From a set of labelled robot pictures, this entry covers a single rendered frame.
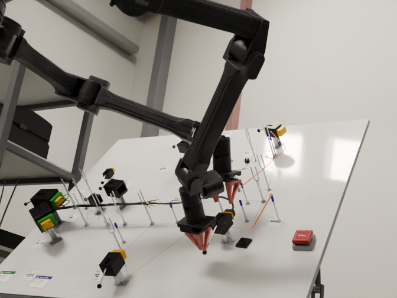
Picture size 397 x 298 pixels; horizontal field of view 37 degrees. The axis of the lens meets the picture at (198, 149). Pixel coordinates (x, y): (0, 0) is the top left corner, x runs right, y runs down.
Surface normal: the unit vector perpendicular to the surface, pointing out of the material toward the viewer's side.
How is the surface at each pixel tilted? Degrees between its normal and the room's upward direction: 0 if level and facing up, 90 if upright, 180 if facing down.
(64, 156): 90
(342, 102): 90
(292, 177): 53
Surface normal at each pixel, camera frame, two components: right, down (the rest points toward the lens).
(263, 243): -0.30, -0.85
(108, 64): 0.78, -0.11
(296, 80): -0.61, -0.34
